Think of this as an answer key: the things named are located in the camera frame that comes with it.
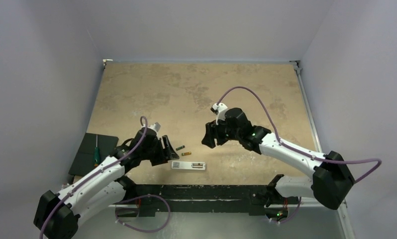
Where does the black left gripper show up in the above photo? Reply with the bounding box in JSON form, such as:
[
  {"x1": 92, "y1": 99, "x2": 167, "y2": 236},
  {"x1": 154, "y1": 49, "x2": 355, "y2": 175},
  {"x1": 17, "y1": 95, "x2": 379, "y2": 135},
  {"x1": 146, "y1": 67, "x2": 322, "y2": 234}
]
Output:
[{"x1": 141, "y1": 134, "x2": 178, "y2": 165}]

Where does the white remote control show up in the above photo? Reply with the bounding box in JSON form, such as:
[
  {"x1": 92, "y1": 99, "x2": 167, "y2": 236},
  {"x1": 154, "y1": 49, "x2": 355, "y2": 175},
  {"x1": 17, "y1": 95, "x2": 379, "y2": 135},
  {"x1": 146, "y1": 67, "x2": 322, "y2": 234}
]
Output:
[{"x1": 171, "y1": 161, "x2": 206, "y2": 170}]

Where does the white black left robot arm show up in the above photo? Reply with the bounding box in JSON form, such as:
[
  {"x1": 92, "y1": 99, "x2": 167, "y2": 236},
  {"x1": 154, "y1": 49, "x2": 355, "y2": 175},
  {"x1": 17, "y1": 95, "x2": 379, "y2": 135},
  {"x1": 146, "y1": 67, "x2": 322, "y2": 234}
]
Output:
[{"x1": 34, "y1": 127, "x2": 180, "y2": 239}]

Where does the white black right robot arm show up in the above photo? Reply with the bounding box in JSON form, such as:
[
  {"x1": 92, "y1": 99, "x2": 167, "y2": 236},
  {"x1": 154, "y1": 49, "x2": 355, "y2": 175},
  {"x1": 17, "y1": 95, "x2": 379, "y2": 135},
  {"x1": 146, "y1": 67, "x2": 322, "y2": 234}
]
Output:
[{"x1": 201, "y1": 103, "x2": 356, "y2": 210}]

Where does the black mat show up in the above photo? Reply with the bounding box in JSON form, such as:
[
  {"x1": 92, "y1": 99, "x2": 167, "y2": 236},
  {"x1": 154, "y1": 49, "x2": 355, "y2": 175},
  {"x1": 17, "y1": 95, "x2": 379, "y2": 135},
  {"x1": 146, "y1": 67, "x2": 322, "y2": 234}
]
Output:
[{"x1": 68, "y1": 133, "x2": 119, "y2": 177}]

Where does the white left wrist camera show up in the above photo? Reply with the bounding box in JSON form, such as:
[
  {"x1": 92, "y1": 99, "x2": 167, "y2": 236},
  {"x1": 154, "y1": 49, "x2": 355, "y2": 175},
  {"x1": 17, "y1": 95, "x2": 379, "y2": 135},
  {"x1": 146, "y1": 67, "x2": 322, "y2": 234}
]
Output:
[{"x1": 148, "y1": 122, "x2": 161, "y2": 134}]

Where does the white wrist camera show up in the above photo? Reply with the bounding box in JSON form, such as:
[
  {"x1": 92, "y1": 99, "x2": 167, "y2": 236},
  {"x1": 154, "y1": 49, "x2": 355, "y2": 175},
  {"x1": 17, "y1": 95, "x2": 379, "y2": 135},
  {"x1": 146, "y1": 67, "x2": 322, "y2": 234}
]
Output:
[
  {"x1": 148, "y1": 122, "x2": 161, "y2": 134},
  {"x1": 210, "y1": 103, "x2": 229, "y2": 125}
]

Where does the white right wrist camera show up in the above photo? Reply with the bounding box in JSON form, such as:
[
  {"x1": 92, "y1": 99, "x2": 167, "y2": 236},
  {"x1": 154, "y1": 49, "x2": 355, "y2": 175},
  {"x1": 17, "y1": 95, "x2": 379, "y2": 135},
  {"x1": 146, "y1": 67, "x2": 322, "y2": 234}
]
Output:
[{"x1": 210, "y1": 103, "x2": 229, "y2": 125}]

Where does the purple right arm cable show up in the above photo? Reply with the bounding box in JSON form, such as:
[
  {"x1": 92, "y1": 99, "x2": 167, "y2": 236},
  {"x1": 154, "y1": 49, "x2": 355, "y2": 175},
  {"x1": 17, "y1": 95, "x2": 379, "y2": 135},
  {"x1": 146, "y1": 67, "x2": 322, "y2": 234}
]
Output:
[{"x1": 215, "y1": 86, "x2": 383, "y2": 184}]

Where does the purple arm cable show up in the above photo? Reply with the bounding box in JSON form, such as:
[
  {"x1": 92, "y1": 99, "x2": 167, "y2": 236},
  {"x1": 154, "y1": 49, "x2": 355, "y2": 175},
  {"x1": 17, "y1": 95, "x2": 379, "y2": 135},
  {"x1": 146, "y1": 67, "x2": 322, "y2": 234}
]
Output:
[
  {"x1": 38, "y1": 116, "x2": 149, "y2": 239},
  {"x1": 215, "y1": 86, "x2": 383, "y2": 184}
]

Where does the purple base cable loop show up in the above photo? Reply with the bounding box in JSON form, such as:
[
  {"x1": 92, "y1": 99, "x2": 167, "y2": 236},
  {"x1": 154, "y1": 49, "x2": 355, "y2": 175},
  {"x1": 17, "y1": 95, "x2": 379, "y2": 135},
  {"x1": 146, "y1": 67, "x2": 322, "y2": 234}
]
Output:
[{"x1": 114, "y1": 194, "x2": 171, "y2": 234}]

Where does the green handled screwdriver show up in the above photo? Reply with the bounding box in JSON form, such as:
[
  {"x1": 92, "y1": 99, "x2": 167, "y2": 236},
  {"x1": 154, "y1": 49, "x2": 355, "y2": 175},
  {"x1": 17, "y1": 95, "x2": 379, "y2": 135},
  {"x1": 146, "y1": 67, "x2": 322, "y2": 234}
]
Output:
[{"x1": 94, "y1": 134, "x2": 101, "y2": 167}]

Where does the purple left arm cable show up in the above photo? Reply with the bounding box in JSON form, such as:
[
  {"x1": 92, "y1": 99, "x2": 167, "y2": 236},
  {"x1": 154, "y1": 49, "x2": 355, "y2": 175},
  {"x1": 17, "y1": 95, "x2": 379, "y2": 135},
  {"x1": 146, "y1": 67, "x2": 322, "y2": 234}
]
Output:
[{"x1": 38, "y1": 116, "x2": 149, "y2": 239}]

